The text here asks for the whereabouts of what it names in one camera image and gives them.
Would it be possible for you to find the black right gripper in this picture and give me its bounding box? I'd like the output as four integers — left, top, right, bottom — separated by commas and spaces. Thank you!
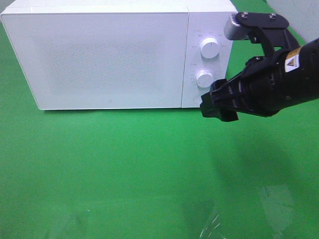
200, 51, 302, 122

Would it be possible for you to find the round door release button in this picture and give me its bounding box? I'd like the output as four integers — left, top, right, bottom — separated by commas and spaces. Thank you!
193, 94, 202, 105

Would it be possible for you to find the white timer knob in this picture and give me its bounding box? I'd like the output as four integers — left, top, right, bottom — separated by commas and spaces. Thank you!
195, 70, 214, 88

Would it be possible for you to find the white microwave door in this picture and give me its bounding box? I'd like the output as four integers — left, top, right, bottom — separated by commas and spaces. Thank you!
1, 12, 188, 110

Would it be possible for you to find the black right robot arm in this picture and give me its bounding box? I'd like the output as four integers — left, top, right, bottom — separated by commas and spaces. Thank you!
200, 40, 319, 122

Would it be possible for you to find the upper white power knob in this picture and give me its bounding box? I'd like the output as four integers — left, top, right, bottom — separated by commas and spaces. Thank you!
199, 36, 220, 59

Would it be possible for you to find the green table cloth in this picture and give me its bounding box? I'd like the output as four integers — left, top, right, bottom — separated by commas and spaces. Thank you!
0, 28, 319, 239

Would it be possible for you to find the clear tape front patch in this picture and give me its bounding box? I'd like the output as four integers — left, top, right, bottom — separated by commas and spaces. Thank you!
182, 198, 225, 239

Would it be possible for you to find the clear tape patch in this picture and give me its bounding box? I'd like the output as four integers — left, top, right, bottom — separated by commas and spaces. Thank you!
182, 198, 225, 239
258, 184, 295, 232

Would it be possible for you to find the clear tape right patch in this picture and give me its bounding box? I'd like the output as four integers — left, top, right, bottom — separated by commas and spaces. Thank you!
258, 184, 295, 232

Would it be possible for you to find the white microwave oven body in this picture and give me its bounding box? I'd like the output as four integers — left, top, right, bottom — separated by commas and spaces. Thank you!
0, 0, 236, 108

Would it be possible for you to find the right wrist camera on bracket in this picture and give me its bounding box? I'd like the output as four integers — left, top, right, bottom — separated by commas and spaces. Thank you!
224, 12, 300, 58

